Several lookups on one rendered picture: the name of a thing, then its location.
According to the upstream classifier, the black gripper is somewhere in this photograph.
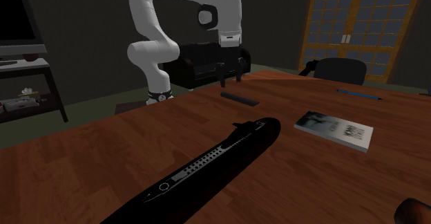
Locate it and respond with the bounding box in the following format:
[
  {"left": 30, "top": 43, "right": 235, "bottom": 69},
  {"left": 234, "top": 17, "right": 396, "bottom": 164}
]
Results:
[{"left": 217, "top": 45, "right": 245, "bottom": 88}]

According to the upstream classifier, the black flat remote control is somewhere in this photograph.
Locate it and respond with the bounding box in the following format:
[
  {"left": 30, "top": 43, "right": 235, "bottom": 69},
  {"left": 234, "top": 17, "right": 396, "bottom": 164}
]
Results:
[{"left": 220, "top": 91, "right": 260, "bottom": 108}]

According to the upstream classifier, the black sofa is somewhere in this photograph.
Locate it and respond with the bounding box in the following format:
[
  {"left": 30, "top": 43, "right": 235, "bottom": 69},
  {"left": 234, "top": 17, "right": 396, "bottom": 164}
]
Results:
[{"left": 162, "top": 41, "right": 252, "bottom": 91}]

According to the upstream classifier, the black submarine model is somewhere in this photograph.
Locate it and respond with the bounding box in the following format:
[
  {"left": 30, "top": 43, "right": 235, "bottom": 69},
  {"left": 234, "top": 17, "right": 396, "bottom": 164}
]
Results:
[{"left": 100, "top": 116, "right": 282, "bottom": 224}]

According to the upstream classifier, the black chair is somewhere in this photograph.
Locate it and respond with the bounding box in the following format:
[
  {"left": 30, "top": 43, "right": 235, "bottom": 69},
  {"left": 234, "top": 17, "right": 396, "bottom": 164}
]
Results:
[{"left": 297, "top": 57, "right": 367, "bottom": 86}]

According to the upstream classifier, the grey and white book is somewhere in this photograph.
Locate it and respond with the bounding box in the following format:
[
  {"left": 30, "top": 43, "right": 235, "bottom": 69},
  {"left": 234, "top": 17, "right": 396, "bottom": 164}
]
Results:
[{"left": 293, "top": 110, "right": 374, "bottom": 153}]

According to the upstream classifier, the blue pen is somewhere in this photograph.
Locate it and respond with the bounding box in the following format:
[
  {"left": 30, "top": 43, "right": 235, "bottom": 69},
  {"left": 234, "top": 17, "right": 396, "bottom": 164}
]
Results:
[{"left": 336, "top": 88, "right": 384, "bottom": 101}]

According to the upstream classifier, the wooden framed glass door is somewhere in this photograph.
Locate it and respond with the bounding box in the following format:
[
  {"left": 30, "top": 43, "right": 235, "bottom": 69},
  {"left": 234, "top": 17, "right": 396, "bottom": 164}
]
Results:
[{"left": 297, "top": 0, "right": 429, "bottom": 84}]

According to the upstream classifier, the brown wooden table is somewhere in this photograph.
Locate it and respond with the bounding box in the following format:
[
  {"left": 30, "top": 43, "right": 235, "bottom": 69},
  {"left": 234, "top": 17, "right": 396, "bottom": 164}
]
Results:
[{"left": 0, "top": 69, "right": 431, "bottom": 224}]

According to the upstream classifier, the dark television stand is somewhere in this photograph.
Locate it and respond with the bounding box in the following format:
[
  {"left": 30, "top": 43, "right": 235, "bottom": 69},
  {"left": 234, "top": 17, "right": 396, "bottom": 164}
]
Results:
[{"left": 0, "top": 0, "right": 69, "bottom": 125}]

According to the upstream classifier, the brown rounded object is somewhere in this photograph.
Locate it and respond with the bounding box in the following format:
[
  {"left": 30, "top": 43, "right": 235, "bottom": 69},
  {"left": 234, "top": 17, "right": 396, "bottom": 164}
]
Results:
[{"left": 393, "top": 197, "right": 431, "bottom": 224}]

